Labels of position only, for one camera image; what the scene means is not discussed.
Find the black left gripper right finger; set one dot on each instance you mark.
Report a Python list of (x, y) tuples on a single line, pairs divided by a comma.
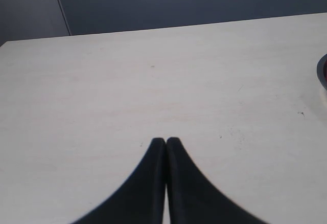
[(192, 197)]

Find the silver metal bowl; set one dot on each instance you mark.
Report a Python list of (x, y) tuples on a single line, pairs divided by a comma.
[(321, 71)]

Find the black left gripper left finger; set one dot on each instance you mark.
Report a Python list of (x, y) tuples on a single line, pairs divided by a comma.
[(141, 198)]

